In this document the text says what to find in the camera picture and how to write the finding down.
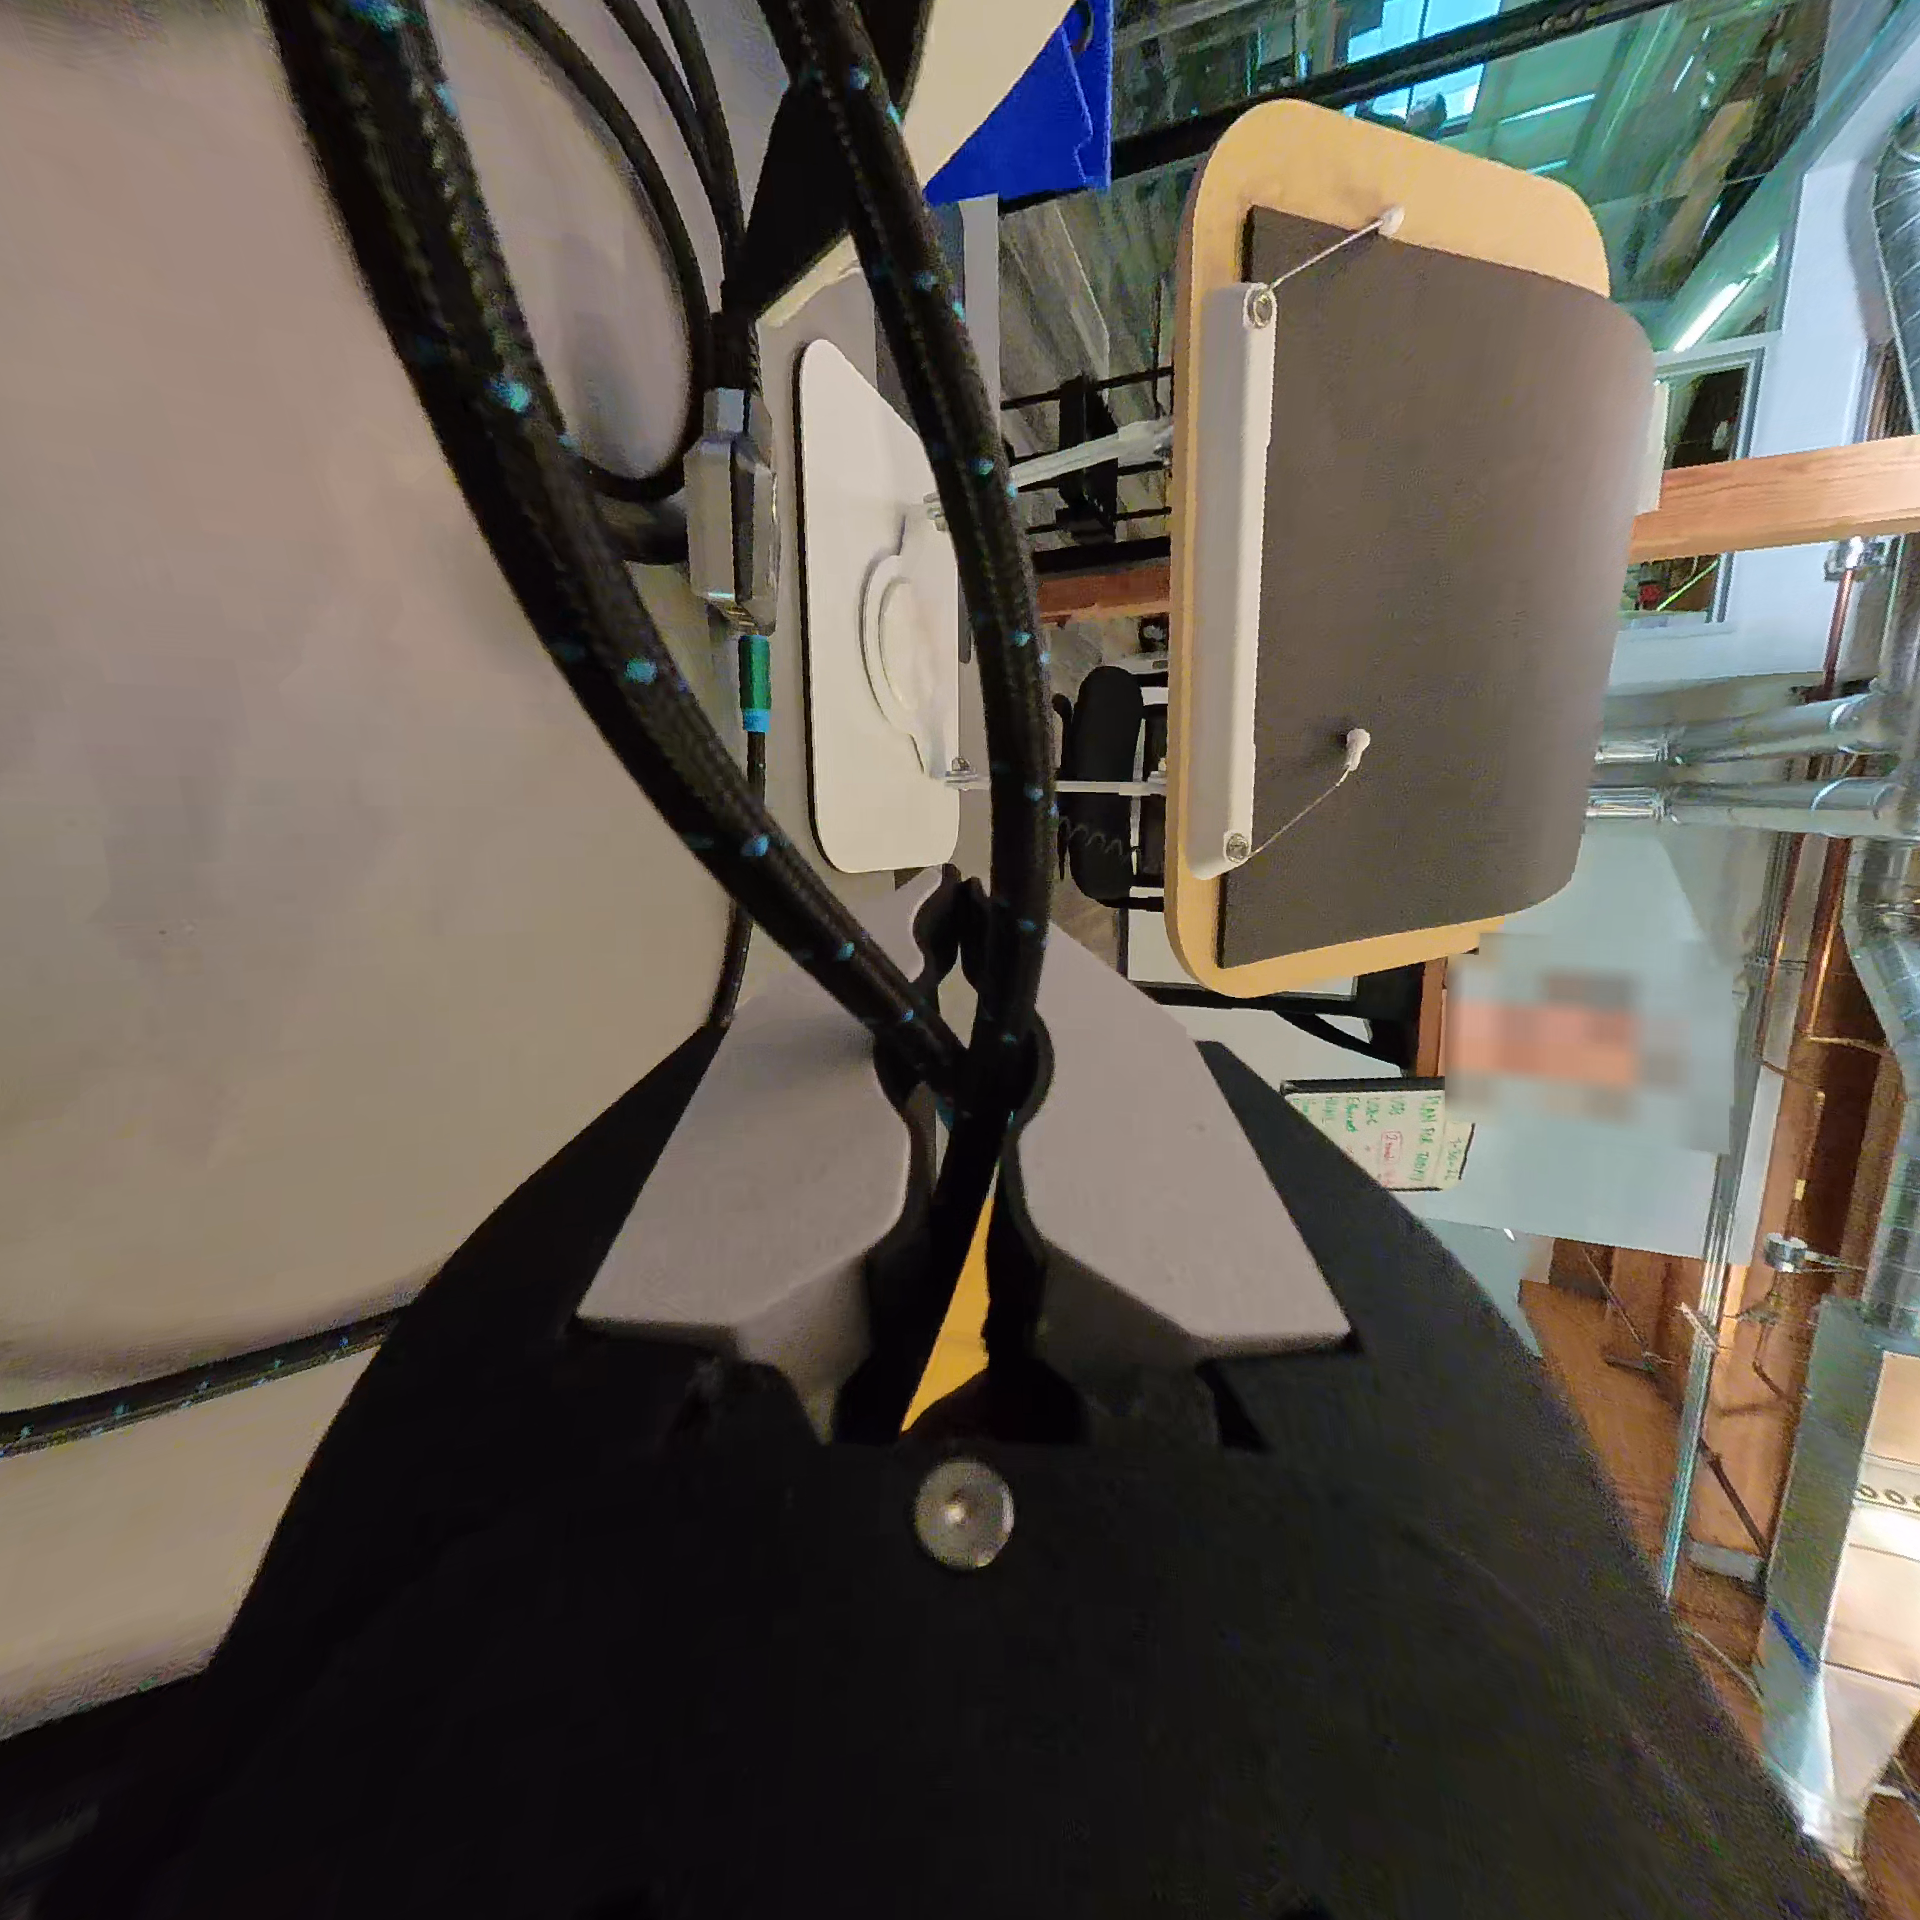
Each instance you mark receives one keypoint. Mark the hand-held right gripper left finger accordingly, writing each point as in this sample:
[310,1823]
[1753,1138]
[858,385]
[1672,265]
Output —
[751,1201]

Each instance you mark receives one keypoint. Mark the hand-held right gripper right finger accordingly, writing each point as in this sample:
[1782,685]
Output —
[1187,1201]

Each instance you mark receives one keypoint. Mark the blue plastic bin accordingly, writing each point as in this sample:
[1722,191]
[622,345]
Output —
[1037,107]

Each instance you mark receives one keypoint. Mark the whiteboard with green notes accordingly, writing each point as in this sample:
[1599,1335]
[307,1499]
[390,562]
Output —
[1397,1140]

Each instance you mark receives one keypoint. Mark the black wood-edged board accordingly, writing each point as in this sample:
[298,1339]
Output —
[1440,601]

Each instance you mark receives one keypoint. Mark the silver ceiling duct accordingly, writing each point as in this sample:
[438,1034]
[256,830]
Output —
[1861,1500]

